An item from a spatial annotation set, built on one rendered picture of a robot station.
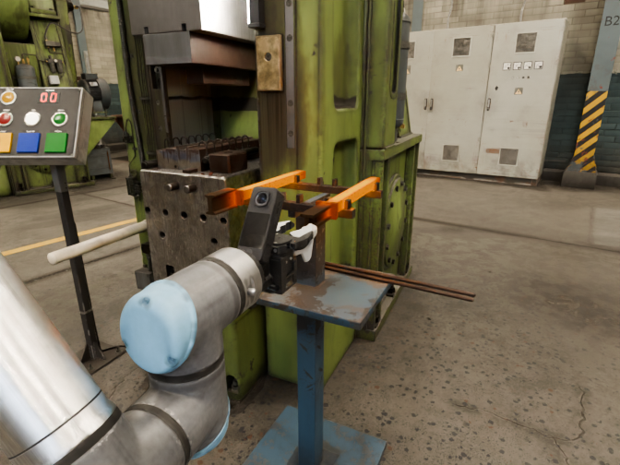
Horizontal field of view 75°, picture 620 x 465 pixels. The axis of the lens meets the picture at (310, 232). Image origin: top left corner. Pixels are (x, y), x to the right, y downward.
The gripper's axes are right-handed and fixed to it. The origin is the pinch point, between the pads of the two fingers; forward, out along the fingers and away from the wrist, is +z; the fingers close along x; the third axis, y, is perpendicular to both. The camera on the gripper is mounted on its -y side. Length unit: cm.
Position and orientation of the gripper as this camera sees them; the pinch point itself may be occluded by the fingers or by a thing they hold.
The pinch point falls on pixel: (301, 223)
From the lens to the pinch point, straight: 73.5
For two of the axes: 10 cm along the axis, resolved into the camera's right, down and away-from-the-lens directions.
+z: 4.3, -2.8, 8.6
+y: 0.0, 9.5, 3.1
